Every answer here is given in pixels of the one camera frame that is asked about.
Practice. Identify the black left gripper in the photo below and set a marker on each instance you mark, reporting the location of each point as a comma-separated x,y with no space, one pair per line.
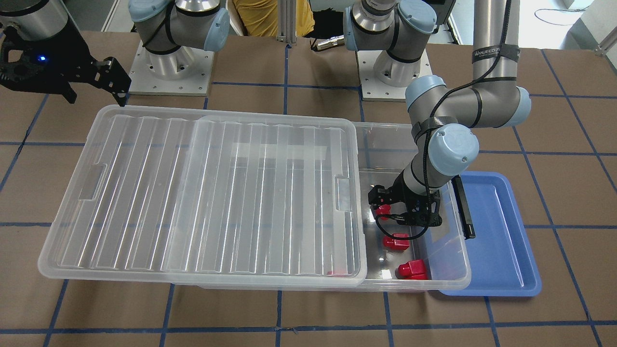
403,189

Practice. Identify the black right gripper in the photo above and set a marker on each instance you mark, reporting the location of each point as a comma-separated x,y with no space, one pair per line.
71,57

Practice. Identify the red block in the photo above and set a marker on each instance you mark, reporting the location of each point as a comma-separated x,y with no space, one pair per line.
339,274
413,270
395,244
384,209

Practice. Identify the clear plastic box lid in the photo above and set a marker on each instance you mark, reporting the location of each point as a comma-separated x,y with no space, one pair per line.
113,222

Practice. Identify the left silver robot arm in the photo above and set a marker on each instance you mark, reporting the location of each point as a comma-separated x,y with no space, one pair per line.
441,117

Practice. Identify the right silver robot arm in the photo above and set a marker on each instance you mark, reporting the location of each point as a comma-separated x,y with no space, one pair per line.
164,26

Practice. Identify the red block in box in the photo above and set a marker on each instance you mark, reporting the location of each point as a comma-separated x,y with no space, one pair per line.
413,270
395,244
339,274

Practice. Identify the clear plastic storage box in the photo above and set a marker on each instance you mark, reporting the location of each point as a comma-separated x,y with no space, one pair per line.
414,241

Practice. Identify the blue plastic tray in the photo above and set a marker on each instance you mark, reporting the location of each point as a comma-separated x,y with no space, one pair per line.
501,258

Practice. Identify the person in yellow shirt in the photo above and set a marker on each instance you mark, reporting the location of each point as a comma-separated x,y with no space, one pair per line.
260,17

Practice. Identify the black box latch handle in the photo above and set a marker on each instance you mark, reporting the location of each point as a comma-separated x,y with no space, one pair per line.
463,207

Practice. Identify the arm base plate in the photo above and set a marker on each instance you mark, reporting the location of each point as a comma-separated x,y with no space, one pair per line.
186,72
383,79

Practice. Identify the aluminium frame post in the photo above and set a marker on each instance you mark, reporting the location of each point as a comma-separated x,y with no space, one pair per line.
286,31

